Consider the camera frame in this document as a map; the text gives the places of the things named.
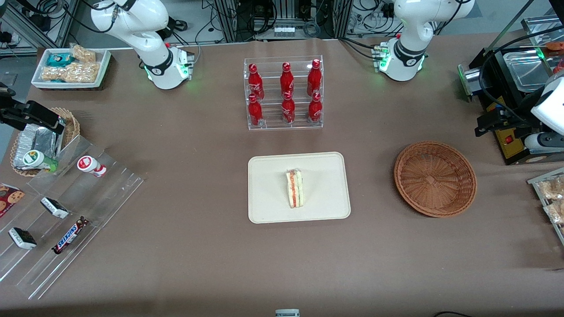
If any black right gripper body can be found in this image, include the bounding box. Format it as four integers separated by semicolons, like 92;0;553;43
0;100;60;131

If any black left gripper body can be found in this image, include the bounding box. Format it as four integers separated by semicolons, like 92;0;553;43
485;107;529;134

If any triangle sandwich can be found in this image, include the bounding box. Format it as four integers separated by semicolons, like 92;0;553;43
285;168;305;209

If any small brown wicker basket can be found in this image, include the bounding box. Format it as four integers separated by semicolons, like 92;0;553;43
10;107;81;177

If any large brown wicker basket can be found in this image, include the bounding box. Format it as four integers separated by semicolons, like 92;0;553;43
394;141;478;218

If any grey tray with snack packs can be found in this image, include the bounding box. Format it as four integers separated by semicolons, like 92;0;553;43
527;167;564;246

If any white rectangular snack tray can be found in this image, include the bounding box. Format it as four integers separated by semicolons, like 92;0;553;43
31;48;112;90

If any beige rectangular tray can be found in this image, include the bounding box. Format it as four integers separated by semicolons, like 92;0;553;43
248;152;352;224

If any silver foil packet stack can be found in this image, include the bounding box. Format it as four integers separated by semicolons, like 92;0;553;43
13;123;66;170

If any black food warmer appliance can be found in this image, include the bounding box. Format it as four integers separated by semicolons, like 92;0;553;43
457;15;564;166

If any green white yogurt bottle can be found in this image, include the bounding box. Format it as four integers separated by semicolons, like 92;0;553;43
22;150;59;173

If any red white yogurt bottle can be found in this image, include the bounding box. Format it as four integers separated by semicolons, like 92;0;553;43
77;155;108;178

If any steel pan in warmer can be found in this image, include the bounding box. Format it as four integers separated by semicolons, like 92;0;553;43
502;50;553;93

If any large puffed rice snack pack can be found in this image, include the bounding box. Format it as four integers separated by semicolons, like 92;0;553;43
41;61;101;84

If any teal snack packet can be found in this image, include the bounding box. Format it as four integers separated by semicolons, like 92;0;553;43
46;53;74;68

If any small puffed rice snack pack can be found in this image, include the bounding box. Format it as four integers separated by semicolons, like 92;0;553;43
70;44;97;63

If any clear acrylic stepped shelf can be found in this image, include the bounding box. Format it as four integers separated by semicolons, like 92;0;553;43
0;134;145;301

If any black white chocolate bar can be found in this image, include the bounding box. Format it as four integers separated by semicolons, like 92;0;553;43
8;227;38;251
40;197;70;219

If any clear bagged pastry pack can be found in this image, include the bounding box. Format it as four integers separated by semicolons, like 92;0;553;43
544;200;564;225
538;176;564;201

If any chocolate chip cookie box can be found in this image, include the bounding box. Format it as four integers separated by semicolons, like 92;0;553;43
0;183;26;219

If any Snickers chocolate bar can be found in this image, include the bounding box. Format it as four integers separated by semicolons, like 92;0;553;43
52;216;90;255

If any red cola bottle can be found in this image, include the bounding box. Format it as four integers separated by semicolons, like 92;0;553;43
280;62;295;97
248;63;265;100
308;92;323;123
307;59;322;97
248;94;264;127
282;91;296;125

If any clear acrylic bottle rack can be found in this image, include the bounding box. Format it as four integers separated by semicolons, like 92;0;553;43
244;55;324;131

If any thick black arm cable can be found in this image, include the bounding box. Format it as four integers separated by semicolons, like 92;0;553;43
479;36;564;116

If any aluminium equipment frame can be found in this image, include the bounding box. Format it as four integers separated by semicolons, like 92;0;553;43
213;0;354;43

